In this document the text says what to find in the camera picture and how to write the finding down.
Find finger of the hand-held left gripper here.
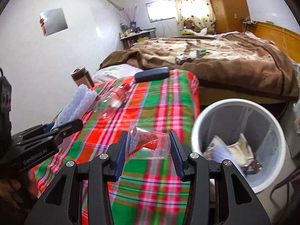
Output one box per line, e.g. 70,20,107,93
12,122,55,143
17,119,84,150

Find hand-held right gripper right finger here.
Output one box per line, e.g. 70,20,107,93
169,131,272,225

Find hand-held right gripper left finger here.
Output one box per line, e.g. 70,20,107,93
25,131,129,225

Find clear plastic cup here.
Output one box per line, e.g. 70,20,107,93
125,122,171,161

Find white foam fruit net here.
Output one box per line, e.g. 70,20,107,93
55,84,98,130

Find red wrapper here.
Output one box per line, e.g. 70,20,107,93
133,131,160,150

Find patterned paper cup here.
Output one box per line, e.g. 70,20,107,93
203,137,225,161

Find white purple small box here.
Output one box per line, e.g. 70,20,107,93
211,144,245,175

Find beige paper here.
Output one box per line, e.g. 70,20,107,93
226,133,256,168

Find white trash bin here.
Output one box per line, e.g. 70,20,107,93
191,99,287,194

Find person's left hand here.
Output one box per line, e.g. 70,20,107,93
0,170,38,205

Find clear bottle with red label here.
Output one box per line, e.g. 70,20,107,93
94,82,130,120

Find beige brown lidded mug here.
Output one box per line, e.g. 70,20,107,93
71,66,95,88

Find colourful plaid cloth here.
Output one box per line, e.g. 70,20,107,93
31,69,200,225

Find white bed sheet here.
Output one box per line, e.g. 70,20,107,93
91,64,141,82

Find dark blue glasses case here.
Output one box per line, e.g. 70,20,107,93
135,67,170,83

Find dark snack packet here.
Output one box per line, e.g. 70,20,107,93
175,54,195,65

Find brown plush blanket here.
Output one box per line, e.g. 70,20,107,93
100,31,297,102

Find cluster of toiletry bottles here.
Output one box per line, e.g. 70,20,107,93
119,22,141,38

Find cluttered shelf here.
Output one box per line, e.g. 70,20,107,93
119,28,157,50

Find dried flower branches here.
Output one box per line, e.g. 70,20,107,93
119,5,141,27

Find brown teddy bear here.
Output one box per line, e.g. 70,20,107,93
183,18,202,33

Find window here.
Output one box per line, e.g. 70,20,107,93
145,0,177,23

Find patterned curtain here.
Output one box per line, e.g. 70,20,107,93
169,0,216,32

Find wooden headboard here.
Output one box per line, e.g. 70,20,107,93
248,21,300,64

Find wooden wardrobe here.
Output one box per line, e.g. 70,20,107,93
204,0,250,34

